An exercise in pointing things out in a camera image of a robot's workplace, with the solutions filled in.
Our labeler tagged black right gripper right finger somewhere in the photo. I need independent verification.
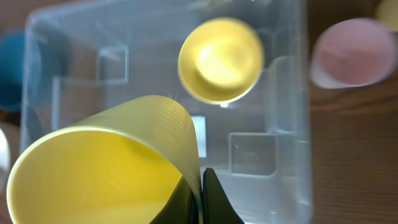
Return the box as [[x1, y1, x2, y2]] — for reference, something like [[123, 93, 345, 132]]
[[202, 168, 244, 224]]

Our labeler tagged yellow plastic cup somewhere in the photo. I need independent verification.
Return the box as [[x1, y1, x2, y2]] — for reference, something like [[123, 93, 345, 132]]
[[6, 95, 203, 223], [374, 0, 397, 32]]

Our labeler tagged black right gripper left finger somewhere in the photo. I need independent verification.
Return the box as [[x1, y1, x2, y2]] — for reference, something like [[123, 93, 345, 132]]
[[150, 177, 199, 224]]

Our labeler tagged left dark blue bowl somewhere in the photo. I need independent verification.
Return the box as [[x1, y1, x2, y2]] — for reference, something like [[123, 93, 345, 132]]
[[1, 30, 25, 112]]

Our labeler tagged pink plastic cup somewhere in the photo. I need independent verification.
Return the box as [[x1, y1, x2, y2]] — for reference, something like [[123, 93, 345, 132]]
[[310, 18, 397, 89]]

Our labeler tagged clear plastic storage container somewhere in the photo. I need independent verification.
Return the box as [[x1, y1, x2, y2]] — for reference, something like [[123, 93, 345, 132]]
[[21, 0, 313, 223]]

